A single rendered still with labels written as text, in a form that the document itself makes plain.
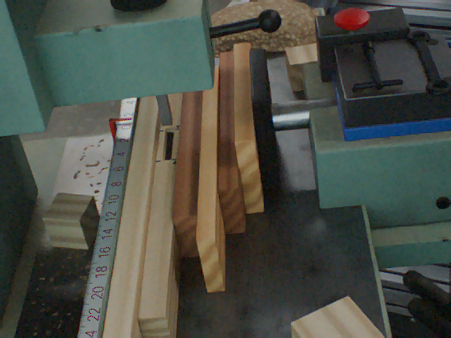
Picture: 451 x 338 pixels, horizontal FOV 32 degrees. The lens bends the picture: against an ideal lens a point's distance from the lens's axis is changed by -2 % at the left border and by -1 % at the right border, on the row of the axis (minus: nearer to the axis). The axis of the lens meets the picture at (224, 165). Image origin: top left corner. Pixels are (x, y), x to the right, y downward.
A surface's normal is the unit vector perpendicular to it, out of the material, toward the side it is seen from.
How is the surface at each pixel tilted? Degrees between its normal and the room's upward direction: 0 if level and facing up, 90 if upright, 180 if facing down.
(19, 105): 90
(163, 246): 0
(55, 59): 90
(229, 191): 90
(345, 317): 0
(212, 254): 90
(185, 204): 0
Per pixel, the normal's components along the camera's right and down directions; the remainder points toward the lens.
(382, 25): -0.13, -0.79
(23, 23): 0.99, -0.10
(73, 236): -0.24, 0.62
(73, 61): 0.00, 0.61
